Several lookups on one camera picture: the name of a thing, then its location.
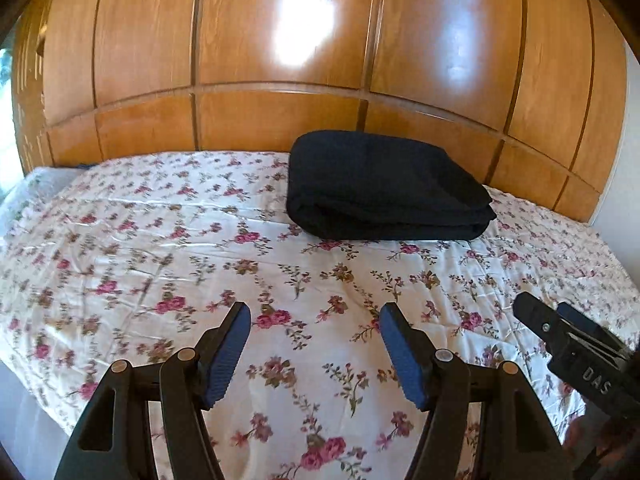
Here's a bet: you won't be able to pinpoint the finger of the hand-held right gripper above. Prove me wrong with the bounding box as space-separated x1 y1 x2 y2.
512 292 577 358
556 302 629 359

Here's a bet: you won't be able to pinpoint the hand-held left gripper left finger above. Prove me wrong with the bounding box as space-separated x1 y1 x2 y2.
54 302 252 480

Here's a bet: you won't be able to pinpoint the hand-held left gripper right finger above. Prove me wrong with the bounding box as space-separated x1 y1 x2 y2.
379 302 576 480

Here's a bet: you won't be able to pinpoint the dark pants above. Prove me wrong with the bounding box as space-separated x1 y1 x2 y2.
286 130 497 242

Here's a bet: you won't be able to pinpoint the floral bedsheet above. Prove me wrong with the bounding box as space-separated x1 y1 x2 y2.
0 150 640 480

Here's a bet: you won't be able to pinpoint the white mattress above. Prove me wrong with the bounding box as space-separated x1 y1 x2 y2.
0 350 81 480

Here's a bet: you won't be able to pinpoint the wooden wardrobe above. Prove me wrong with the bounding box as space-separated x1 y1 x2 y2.
10 0 628 223

